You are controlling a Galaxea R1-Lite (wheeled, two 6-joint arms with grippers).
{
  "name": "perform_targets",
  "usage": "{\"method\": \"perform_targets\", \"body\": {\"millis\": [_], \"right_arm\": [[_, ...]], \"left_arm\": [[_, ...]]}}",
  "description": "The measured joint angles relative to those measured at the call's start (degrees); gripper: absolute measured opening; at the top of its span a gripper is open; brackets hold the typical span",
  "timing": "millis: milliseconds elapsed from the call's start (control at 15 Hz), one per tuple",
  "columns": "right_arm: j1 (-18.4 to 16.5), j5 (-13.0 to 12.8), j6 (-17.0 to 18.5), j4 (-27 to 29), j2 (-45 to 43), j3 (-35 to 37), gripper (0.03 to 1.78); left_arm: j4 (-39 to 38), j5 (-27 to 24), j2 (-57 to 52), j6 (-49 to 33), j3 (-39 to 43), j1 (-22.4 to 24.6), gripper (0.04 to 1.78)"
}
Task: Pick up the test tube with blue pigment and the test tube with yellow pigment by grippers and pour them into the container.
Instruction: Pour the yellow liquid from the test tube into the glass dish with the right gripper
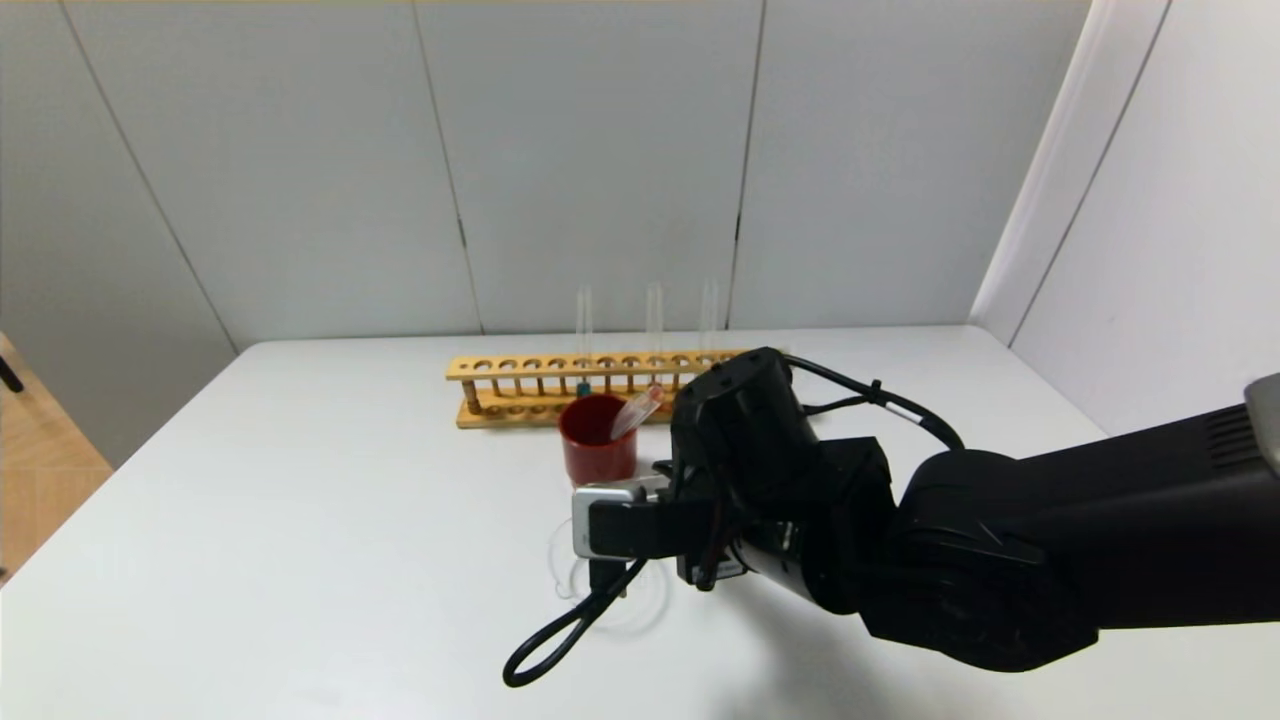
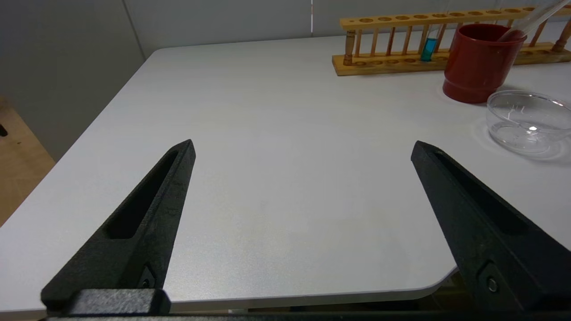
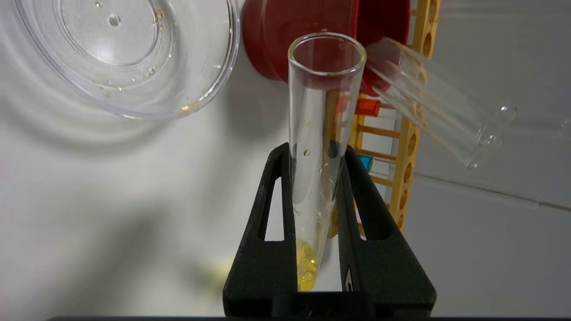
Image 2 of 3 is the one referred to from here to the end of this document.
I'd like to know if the red plastic cup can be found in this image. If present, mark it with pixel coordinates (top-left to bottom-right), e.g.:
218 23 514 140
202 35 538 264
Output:
443 23 527 104

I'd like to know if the blue pigment glass test tube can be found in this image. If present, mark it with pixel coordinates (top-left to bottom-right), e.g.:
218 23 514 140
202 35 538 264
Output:
419 25 440 62

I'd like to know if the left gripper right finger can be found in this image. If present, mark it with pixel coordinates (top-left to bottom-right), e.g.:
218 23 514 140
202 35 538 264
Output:
410 140 571 313

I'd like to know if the clear glass beaker dish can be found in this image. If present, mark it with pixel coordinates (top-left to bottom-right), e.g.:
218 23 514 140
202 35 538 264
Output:
486 90 571 155

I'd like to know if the wooden test tube rack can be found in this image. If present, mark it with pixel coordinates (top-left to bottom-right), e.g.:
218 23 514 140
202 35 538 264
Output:
331 5 571 76

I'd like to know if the empty glass test tube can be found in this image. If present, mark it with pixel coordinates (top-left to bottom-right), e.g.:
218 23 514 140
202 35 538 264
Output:
497 0 567 43

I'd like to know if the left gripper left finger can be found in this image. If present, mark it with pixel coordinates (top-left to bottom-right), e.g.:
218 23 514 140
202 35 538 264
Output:
40 139 197 313

